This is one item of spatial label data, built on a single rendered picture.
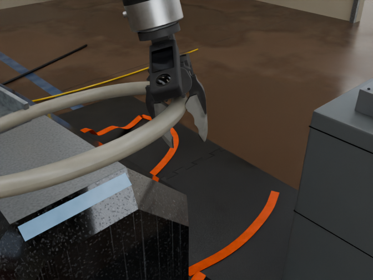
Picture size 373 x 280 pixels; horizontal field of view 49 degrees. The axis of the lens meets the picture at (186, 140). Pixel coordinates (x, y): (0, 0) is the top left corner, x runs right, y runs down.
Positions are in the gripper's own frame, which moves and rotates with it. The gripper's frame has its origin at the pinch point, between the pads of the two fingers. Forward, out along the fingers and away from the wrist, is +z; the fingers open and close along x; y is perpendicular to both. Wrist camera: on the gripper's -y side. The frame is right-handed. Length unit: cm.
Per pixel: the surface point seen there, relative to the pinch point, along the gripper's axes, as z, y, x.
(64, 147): 11, 41, 42
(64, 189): 15.2, 21.4, 37.0
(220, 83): 69, 281, 1
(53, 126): 7, 52, 49
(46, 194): 14.5, 19.4, 40.8
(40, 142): 9, 43, 50
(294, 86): 85, 277, -61
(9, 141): 6, 43, 59
